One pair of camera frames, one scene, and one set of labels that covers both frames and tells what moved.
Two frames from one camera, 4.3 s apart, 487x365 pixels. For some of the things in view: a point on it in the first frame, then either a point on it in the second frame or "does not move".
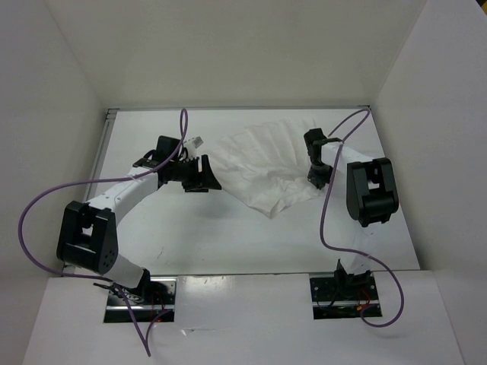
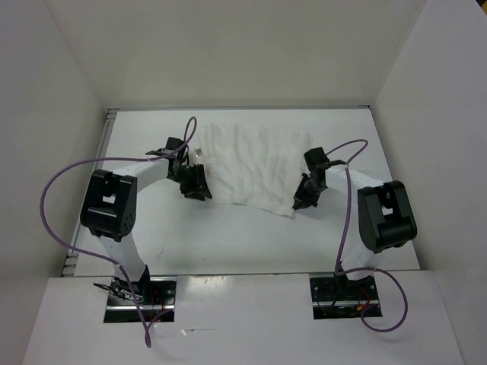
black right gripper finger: [312, 179] → [301, 194]
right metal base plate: [345, 296] does not move
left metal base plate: [116, 310] does not move
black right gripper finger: [321, 182] → [303, 199]
